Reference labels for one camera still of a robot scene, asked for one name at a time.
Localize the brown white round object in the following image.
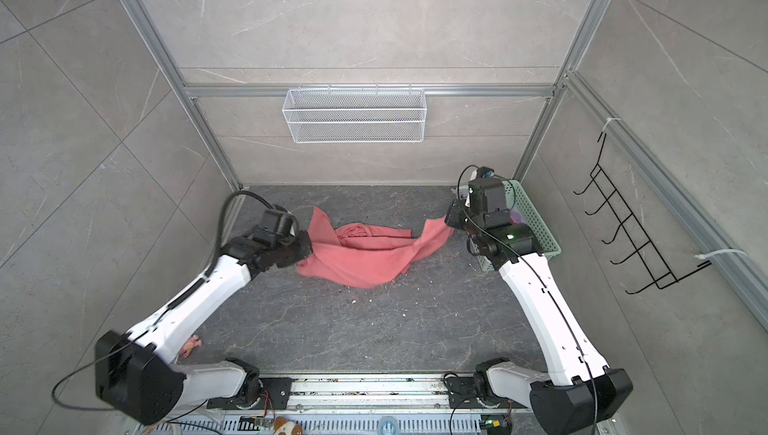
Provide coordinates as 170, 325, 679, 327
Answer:
273, 417, 303, 435

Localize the black wire hook rack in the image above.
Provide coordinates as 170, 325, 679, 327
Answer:
573, 133, 712, 296

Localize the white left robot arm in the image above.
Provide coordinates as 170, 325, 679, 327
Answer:
94, 230, 312, 425

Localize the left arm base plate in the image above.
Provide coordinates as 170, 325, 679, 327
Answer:
206, 377, 293, 411

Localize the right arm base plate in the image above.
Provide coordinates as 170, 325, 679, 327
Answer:
441, 372, 524, 410

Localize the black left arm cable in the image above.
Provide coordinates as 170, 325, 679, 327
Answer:
203, 190, 275, 280

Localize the pink t shirt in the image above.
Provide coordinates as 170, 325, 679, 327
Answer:
296, 207, 454, 289

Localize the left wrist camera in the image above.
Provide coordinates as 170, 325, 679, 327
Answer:
257, 207, 299, 238

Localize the white slotted cable duct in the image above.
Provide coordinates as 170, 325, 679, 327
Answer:
133, 413, 487, 434

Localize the aluminium rail frame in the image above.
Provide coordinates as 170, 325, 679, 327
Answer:
284, 374, 457, 412

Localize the green electronics board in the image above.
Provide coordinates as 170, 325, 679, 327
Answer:
480, 415, 513, 435

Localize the white wire mesh basket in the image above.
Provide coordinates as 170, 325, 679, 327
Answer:
282, 88, 428, 144

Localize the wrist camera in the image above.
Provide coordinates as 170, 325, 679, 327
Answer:
257, 207, 299, 238
467, 166, 509, 215

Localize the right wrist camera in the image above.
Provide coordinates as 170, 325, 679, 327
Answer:
467, 166, 509, 215

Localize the green plastic basket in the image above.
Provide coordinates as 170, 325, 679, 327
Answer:
461, 179, 561, 276

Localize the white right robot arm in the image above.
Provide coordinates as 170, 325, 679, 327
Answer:
446, 200, 633, 434

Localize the small pink toy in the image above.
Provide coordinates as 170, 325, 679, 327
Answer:
179, 335, 203, 358

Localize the white cable tie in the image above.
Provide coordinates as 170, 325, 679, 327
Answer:
694, 248, 748, 260

